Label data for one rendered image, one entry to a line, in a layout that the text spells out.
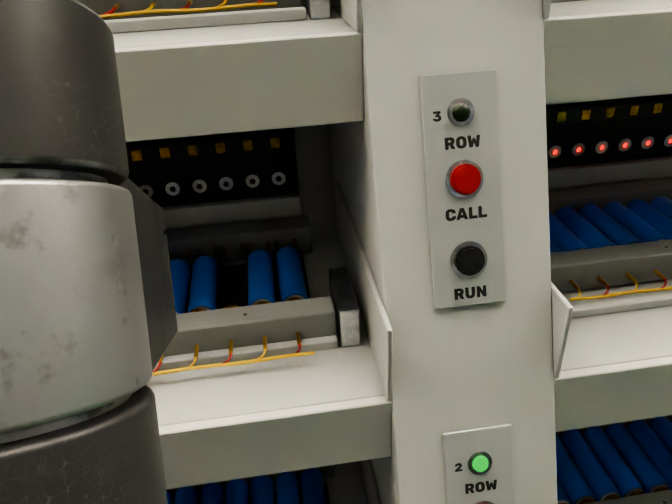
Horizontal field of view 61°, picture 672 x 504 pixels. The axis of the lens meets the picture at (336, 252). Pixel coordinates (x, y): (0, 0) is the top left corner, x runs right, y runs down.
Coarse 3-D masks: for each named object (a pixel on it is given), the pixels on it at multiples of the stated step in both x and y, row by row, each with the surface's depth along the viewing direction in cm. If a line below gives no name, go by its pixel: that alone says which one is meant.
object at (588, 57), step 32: (544, 0) 29; (576, 0) 34; (608, 0) 34; (640, 0) 33; (544, 32) 30; (576, 32) 30; (608, 32) 30; (640, 32) 30; (576, 64) 31; (608, 64) 31; (640, 64) 31; (576, 96) 32; (608, 96) 32; (640, 96) 32
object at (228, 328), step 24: (192, 312) 36; (216, 312) 35; (240, 312) 35; (264, 312) 35; (288, 312) 35; (312, 312) 35; (192, 336) 34; (216, 336) 35; (240, 336) 35; (264, 336) 35; (288, 336) 35; (312, 336) 36; (264, 360) 34
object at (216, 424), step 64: (320, 256) 45; (384, 320) 30; (192, 384) 33; (256, 384) 33; (320, 384) 33; (384, 384) 32; (192, 448) 31; (256, 448) 32; (320, 448) 33; (384, 448) 33
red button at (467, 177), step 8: (456, 168) 29; (464, 168) 29; (472, 168) 29; (456, 176) 29; (464, 176) 29; (472, 176) 30; (480, 176) 30; (456, 184) 29; (464, 184) 30; (472, 184) 30; (464, 192) 30; (472, 192) 30
